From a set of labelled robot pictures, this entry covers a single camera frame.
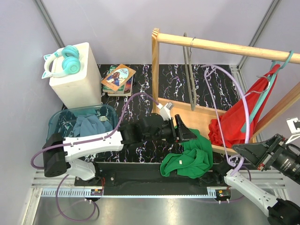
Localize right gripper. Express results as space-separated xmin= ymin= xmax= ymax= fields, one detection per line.
xmin=232 ymin=131 xmax=300 ymax=181

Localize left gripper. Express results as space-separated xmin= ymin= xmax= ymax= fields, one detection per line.
xmin=143 ymin=115 xmax=197 ymax=145

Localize green tank top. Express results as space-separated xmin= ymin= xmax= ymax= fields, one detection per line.
xmin=160 ymin=129 xmax=213 ymax=179

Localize grey hanger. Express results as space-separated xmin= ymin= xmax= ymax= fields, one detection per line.
xmin=183 ymin=37 xmax=197 ymax=111

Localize red tank top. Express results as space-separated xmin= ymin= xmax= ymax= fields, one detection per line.
xmin=208 ymin=79 xmax=275 ymax=148

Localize purple hanger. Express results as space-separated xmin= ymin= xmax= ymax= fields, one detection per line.
xmin=201 ymin=64 xmax=251 ymax=176

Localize teal hanger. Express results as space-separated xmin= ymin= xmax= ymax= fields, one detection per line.
xmin=244 ymin=50 xmax=294 ymax=125

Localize blue tank top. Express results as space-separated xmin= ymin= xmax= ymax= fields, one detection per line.
xmin=73 ymin=114 xmax=113 ymax=137

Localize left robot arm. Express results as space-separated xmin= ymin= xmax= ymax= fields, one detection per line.
xmin=43 ymin=113 xmax=197 ymax=186

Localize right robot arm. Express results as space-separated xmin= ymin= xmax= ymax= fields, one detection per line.
xmin=213 ymin=134 xmax=300 ymax=225

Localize wooden clothes rack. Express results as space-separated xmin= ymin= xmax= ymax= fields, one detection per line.
xmin=151 ymin=28 xmax=300 ymax=157

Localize green bottom book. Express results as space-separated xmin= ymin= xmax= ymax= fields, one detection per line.
xmin=102 ymin=65 xmax=134 ymax=97

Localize orange top book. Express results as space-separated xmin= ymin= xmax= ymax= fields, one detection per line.
xmin=101 ymin=64 xmax=136 ymax=92

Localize teal plastic bin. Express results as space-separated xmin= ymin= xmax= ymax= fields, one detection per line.
xmin=44 ymin=105 xmax=118 ymax=147

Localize white box stand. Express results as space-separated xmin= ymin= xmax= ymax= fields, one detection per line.
xmin=49 ymin=42 xmax=101 ymax=109

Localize teal cat-ear headphones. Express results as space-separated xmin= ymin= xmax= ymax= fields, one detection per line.
xmin=42 ymin=45 xmax=81 ymax=79

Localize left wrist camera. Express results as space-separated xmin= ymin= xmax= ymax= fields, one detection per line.
xmin=157 ymin=102 xmax=174 ymax=120

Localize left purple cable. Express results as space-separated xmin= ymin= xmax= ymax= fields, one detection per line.
xmin=30 ymin=92 xmax=161 ymax=221

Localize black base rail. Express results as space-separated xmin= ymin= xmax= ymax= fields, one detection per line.
xmin=75 ymin=162 xmax=227 ymax=197

